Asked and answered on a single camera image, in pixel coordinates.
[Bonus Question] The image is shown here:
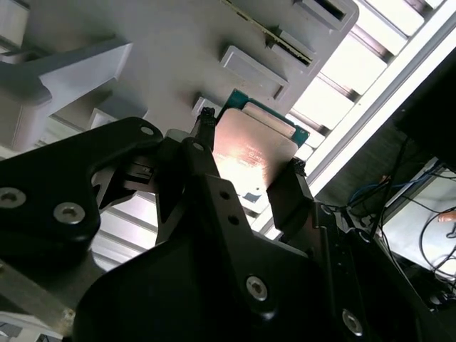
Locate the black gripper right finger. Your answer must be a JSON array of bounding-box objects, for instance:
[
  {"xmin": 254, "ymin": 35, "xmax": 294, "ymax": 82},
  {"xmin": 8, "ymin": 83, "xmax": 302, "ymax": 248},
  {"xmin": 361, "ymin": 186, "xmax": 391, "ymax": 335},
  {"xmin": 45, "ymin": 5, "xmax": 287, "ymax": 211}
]
[{"xmin": 266, "ymin": 158, "xmax": 373, "ymax": 338}]

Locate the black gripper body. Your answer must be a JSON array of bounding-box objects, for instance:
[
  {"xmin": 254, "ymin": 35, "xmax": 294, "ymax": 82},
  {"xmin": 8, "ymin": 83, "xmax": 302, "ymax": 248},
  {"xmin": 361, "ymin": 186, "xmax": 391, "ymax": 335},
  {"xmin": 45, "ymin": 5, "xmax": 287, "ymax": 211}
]
[{"xmin": 71, "ymin": 229, "xmax": 456, "ymax": 342}]

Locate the silver CPU green board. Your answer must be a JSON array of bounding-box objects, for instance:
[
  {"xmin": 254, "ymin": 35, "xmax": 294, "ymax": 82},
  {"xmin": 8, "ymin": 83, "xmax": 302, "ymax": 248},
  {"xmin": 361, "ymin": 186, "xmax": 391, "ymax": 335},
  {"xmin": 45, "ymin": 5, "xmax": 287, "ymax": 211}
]
[{"xmin": 212, "ymin": 88, "xmax": 310, "ymax": 204}]

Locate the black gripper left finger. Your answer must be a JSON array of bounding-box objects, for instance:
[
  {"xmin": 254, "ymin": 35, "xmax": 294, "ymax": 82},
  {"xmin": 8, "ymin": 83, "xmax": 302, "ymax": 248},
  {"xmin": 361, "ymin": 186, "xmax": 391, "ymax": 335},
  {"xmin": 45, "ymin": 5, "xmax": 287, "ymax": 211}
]
[{"xmin": 0, "ymin": 106, "xmax": 279, "ymax": 318}]

